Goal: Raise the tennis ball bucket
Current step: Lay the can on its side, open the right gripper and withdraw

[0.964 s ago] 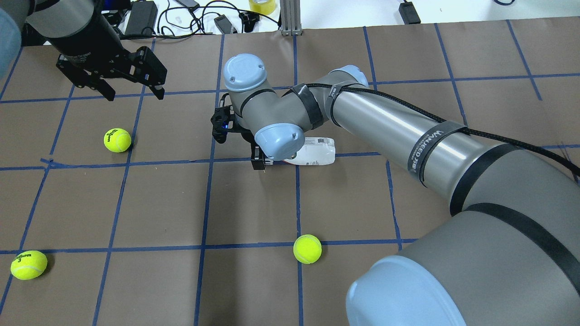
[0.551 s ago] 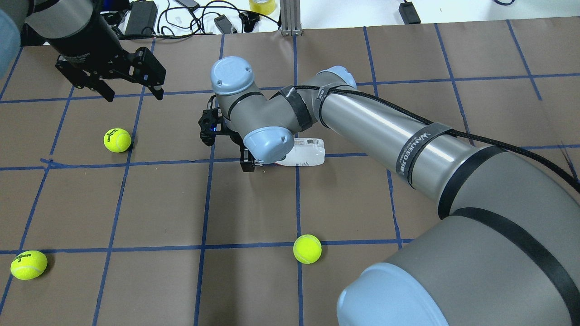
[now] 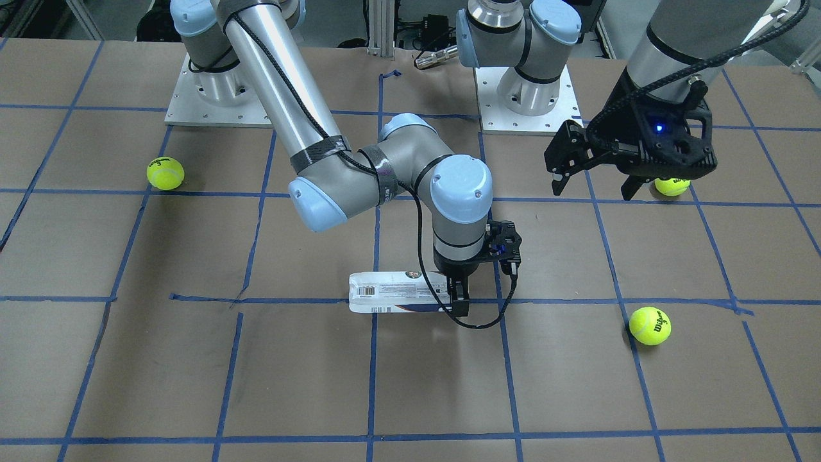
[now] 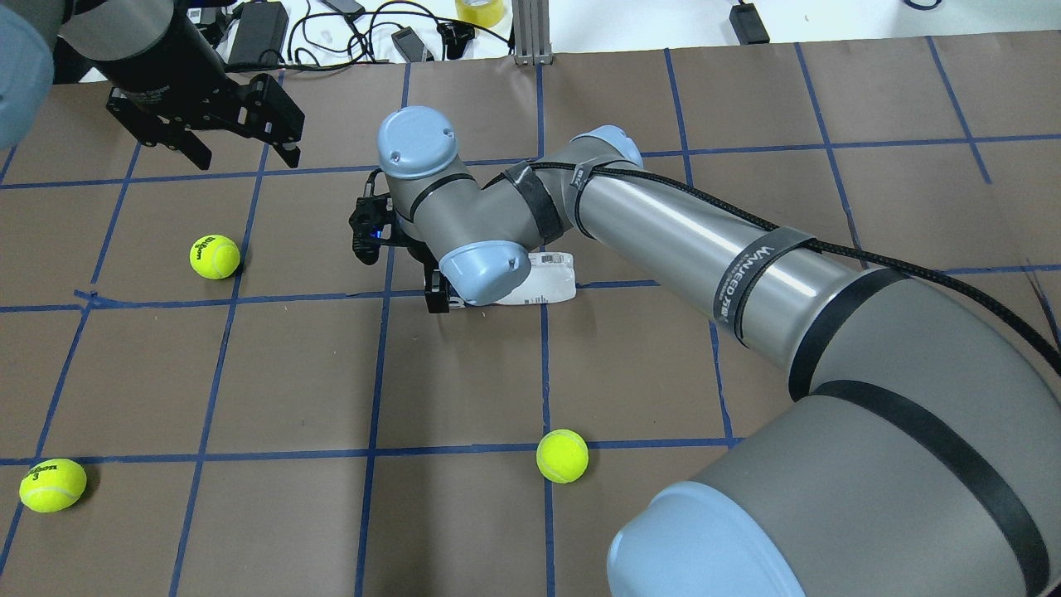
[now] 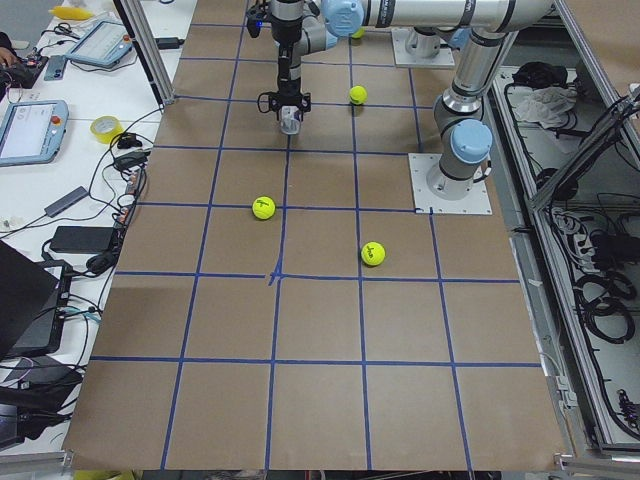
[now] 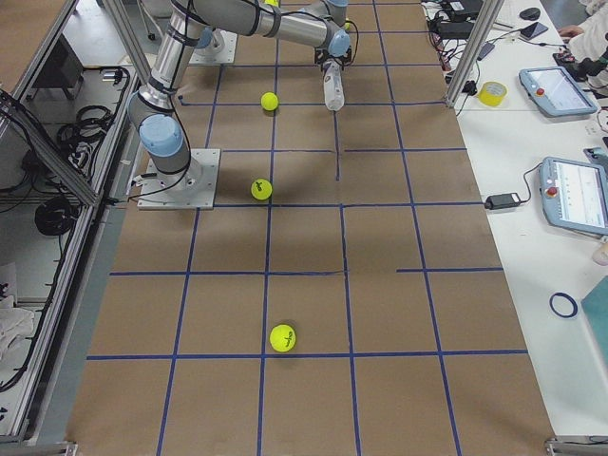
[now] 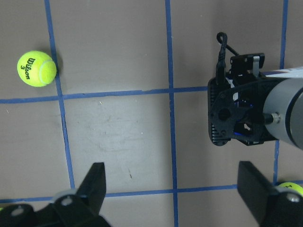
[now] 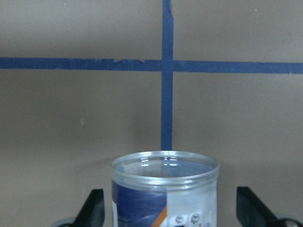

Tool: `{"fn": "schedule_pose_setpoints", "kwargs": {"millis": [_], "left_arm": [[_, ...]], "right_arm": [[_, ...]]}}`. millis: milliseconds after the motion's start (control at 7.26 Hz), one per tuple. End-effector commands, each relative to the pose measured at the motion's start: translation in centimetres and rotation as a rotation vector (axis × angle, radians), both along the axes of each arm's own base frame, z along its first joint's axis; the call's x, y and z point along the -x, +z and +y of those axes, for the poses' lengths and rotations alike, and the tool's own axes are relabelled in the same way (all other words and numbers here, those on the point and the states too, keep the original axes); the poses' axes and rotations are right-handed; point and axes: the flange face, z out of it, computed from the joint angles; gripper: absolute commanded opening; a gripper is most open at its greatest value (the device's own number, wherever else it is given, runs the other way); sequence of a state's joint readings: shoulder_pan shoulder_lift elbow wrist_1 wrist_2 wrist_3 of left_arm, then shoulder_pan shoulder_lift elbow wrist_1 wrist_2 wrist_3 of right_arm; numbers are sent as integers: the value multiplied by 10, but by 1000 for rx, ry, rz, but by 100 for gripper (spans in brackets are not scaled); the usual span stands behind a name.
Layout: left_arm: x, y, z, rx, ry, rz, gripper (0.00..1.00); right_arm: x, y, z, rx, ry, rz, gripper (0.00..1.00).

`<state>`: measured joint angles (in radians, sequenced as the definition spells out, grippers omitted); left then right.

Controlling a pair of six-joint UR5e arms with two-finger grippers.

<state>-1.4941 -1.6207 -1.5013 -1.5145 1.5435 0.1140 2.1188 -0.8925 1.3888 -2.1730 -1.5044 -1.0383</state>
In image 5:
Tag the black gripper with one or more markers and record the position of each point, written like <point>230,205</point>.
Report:
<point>289,70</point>

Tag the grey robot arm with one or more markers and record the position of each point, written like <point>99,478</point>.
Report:
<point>299,28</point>
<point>493,26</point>

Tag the yellow tennis ball centre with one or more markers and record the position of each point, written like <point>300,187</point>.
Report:
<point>358,95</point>

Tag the yellow tennis ball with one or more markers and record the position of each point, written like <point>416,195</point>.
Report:
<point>358,95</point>
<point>263,208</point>
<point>358,34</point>
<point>373,253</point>

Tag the yellow tennis ball right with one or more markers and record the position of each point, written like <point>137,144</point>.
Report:
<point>358,34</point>

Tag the yellow tennis ball upper left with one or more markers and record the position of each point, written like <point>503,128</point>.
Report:
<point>263,208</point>

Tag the yellow tennis ball lower left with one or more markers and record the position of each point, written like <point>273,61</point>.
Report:
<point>373,253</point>

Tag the yellow tape roll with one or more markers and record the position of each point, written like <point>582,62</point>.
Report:
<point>106,128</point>

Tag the right teach pendant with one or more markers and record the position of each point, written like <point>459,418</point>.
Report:
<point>103,46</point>

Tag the teach pendant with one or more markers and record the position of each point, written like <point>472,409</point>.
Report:
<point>103,46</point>
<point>32,132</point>

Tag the left teach pendant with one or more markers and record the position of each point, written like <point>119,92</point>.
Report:
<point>32,132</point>

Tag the black power adapter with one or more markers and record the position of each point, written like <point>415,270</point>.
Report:
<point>82,239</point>

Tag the black laptop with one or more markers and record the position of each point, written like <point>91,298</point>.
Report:
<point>33,295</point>

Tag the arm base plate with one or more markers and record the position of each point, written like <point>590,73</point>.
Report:
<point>419,48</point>
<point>435,193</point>

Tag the aluminium frame post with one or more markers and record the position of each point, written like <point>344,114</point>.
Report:
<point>135,22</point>

